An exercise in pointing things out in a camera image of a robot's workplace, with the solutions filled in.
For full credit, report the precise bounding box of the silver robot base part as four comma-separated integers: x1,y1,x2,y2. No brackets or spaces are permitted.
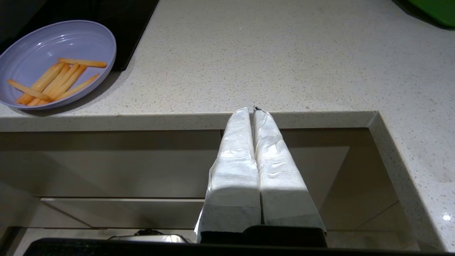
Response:
108,233,189,244

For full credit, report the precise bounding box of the green plastic tray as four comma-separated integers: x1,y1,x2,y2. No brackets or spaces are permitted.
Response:
407,0,455,28

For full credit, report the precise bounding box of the black induction cooktop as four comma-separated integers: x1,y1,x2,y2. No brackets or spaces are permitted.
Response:
0,0,160,72

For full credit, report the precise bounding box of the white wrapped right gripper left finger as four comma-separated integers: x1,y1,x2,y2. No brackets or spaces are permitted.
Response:
194,107,263,244

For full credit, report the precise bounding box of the purple plastic plate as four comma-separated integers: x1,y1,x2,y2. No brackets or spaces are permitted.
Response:
0,20,117,110

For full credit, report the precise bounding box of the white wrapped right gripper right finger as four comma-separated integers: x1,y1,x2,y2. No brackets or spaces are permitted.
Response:
253,108,327,235

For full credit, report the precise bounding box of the orange french fry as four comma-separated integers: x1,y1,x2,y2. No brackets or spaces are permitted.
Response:
7,79,51,101
27,64,71,106
58,58,107,68
15,62,67,105
45,65,88,101
54,73,100,101
36,63,80,106

